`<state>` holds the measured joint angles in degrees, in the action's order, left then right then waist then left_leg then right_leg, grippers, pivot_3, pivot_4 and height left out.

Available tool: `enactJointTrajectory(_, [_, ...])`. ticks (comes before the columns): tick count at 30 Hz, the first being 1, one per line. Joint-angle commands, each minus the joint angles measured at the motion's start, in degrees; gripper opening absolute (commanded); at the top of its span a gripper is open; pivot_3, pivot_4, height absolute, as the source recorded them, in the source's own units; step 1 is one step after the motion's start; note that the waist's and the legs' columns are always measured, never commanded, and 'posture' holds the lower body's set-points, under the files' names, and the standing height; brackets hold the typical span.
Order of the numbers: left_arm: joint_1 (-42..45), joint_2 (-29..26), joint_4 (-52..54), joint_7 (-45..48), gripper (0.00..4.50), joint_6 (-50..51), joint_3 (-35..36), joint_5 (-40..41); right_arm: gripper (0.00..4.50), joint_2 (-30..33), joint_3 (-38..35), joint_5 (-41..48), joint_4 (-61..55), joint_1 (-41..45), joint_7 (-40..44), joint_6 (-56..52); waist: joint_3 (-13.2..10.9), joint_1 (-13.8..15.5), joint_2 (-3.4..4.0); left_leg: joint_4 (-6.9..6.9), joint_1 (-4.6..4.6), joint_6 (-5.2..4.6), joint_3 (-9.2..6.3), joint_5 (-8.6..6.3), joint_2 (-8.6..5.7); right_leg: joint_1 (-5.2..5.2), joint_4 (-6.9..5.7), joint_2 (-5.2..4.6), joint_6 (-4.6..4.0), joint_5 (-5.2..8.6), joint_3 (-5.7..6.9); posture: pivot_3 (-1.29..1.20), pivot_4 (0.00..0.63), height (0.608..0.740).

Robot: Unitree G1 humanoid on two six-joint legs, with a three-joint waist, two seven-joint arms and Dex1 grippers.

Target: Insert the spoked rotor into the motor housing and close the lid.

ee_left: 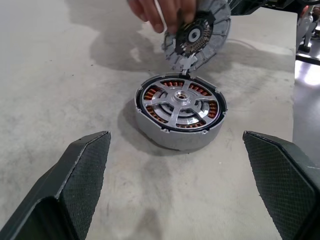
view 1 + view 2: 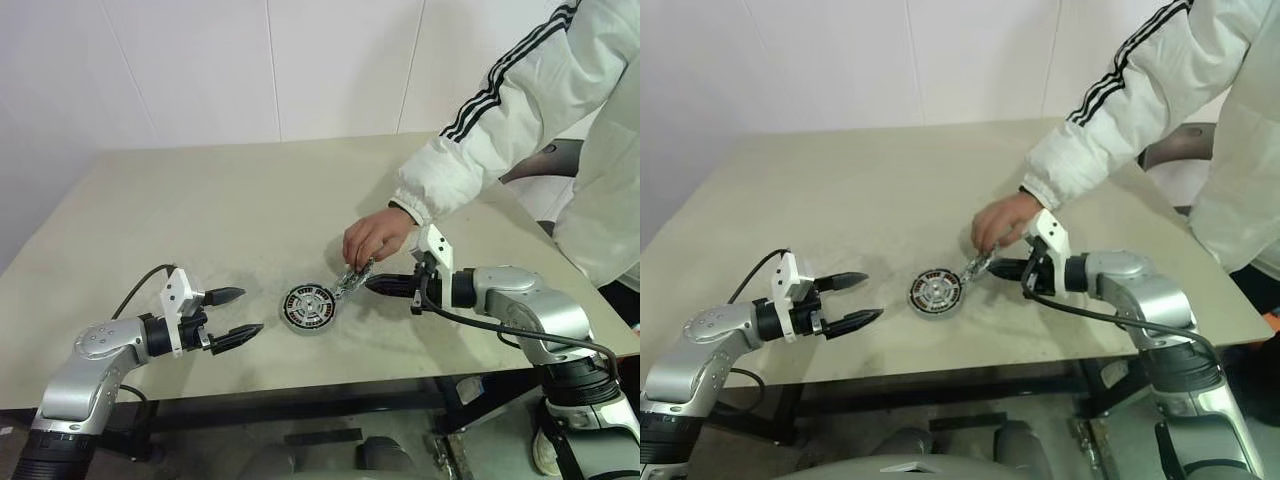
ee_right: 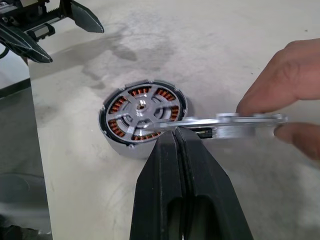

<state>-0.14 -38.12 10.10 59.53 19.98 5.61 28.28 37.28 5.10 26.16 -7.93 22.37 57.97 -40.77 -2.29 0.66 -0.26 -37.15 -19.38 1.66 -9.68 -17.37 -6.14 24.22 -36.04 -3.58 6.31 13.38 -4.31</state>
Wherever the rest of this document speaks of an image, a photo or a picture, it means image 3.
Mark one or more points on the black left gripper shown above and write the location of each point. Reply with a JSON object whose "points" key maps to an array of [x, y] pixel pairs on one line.
{"points": [[15, 18]]}

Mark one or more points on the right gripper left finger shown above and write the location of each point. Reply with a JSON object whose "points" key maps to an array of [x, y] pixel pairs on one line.
{"points": [[160, 187]]}

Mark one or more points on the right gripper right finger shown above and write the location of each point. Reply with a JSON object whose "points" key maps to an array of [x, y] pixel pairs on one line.
{"points": [[212, 200]]}

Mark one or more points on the silver metal motor lid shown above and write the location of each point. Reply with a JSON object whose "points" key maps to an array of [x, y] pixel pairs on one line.
{"points": [[240, 130]]}

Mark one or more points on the silver spoked rotor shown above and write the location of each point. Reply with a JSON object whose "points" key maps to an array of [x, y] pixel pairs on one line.
{"points": [[140, 107]]}

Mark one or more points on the grey motor housing copper windings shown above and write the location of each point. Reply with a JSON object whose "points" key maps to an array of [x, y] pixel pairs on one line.
{"points": [[120, 147]]}

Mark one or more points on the person's bare hand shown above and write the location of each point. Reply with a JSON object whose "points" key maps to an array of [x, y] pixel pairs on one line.
{"points": [[287, 80]]}

